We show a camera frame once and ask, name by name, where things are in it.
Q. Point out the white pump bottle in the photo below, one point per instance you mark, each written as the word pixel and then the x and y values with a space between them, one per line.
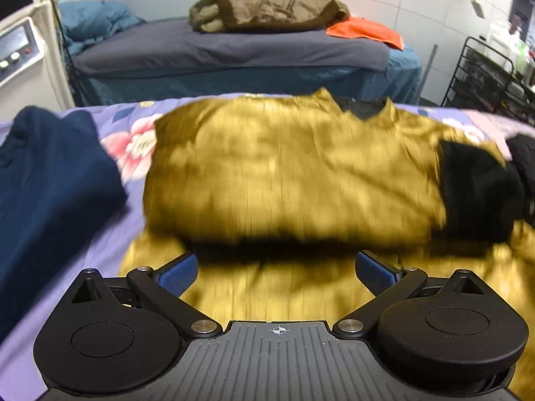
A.
pixel 513 46

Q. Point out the blue pillow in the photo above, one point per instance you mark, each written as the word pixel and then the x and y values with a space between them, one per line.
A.
pixel 96 21

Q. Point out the white machine with knobs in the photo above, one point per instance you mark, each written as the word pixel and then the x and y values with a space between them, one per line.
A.
pixel 21 50

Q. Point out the lilac pillow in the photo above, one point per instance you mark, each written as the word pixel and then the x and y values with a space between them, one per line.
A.
pixel 493 119

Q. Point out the grey bed sheet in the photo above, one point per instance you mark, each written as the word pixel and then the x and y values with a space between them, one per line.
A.
pixel 209 50

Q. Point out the gold crackle-pattern garment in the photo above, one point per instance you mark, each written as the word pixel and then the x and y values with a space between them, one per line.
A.
pixel 271 183

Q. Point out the navy blue garment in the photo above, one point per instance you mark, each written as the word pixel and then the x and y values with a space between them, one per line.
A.
pixel 54 183

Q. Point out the black knit garment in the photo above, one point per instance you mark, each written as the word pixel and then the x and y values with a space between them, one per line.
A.
pixel 522 154

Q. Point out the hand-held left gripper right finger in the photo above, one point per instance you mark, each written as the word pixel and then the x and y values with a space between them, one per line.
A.
pixel 373 272

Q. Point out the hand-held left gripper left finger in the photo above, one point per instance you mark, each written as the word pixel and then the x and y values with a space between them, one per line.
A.
pixel 180 273

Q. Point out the olive green jacket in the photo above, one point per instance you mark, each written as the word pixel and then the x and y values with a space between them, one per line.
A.
pixel 271 4

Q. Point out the orange towel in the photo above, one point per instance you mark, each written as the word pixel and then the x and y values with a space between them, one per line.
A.
pixel 368 31

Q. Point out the grey covered bed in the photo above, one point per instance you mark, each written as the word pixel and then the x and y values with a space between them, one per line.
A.
pixel 250 83

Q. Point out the green bottle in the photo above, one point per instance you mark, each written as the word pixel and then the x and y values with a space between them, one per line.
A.
pixel 524 60

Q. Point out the purple floral bed sheet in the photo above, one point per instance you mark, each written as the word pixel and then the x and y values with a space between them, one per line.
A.
pixel 106 246

